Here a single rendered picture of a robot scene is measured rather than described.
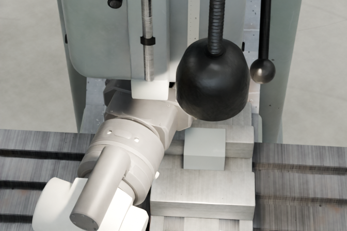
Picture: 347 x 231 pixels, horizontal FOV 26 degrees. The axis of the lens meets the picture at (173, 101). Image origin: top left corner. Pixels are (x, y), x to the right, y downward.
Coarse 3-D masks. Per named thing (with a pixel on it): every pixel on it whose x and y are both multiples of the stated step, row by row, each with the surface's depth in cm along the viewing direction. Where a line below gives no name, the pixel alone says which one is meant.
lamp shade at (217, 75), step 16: (192, 48) 71; (224, 48) 70; (240, 48) 72; (192, 64) 70; (208, 64) 69; (224, 64) 69; (240, 64) 70; (176, 80) 72; (192, 80) 70; (208, 80) 69; (224, 80) 69; (240, 80) 70; (176, 96) 74; (192, 96) 70; (208, 96) 70; (224, 96) 70; (240, 96) 71; (192, 112) 72; (208, 112) 71; (224, 112) 71
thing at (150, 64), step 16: (128, 0) 73; (144, 0) 72; (160, 0) 72; (128, 16) 75; (144, 16) 74; (160, 16) 74; (144, 32) 76; (160, 32) 76; (144, 48) 78; (160, 48) 78; (144, 64) 79; (160, 64) 79; (144, 80) 81; (160, 80) 81; (144, 96) 83; (160, 96) 83
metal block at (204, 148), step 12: (192, 132) 111; (204, 132) 111; (216, 132) 111; (192, 144) 109; (204, 144) 109; (216, 144) 109; (192, 156) 108; (204, 156) 108; (216, 156) 108; (192, 168) 110; (204, 168) 110; (216, 168) 110
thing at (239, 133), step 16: (240, 112) 123; (224, 128) 115; (240, 128) 115; (176, 144) 115; (240, 144) 114; (176, 160) 116; (240, 160) 116; (160, 224) 109; (176, 224) 109; (192, 224) 109; (208, 224) 109; (224, 224) 109; (240, 224) 109
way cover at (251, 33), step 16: (256, 0) 134; (256, 16) 135; (256, 32) 136; (256, 48) 137; (96, 96) 139; (256, 96) 138; (96, 112) 139; (256, 112) 138; (96, 128) 137; (256, 128) 137
